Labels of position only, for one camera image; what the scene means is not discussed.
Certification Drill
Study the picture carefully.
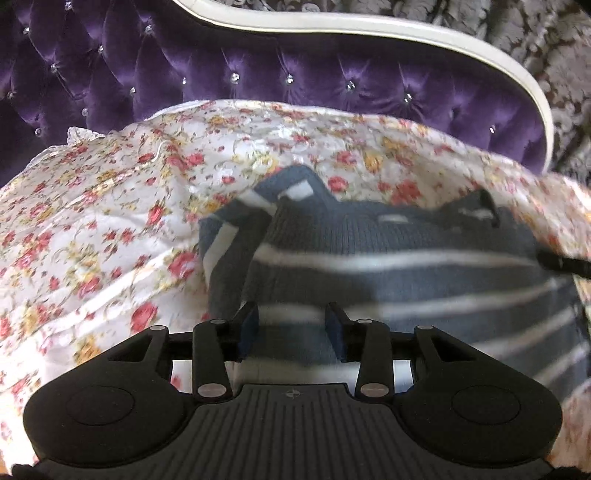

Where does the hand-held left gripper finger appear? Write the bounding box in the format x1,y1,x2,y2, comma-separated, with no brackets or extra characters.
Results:
105,302,260,398

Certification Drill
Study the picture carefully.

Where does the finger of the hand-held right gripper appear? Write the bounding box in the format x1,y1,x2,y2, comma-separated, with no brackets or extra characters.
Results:
534,248,591,280

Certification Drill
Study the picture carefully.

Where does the grey white striped sweater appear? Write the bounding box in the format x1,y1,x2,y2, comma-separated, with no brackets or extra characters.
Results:
198,165,588,402

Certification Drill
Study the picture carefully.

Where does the floral blanket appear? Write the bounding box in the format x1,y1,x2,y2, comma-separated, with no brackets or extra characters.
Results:
0,98,591,467

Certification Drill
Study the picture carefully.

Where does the purple tufted headboard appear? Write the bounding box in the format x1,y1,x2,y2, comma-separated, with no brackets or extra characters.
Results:
0,0,555,185

